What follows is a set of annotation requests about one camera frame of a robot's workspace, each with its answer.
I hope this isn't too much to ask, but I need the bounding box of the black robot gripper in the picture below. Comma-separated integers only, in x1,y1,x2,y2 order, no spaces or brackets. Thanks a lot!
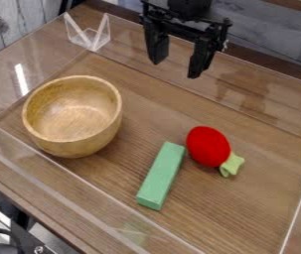
141,0,232,78

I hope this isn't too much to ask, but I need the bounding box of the red plush fruit green stem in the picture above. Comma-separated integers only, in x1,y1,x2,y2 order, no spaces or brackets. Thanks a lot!
186,126,245,178

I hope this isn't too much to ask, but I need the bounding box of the light wooden bowl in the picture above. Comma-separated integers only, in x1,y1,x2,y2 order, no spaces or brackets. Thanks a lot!
22,75,122,158

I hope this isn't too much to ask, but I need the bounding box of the green rectangular block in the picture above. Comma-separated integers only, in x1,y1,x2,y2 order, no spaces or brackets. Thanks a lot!
137,142,186,210

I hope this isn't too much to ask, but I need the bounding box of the clear acrylic tray enclosure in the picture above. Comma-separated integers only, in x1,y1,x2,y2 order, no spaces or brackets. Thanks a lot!
0,8,301,254

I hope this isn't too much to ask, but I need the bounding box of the black table frame bracket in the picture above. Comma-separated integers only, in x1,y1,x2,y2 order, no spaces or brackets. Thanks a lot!
10,221,58,254

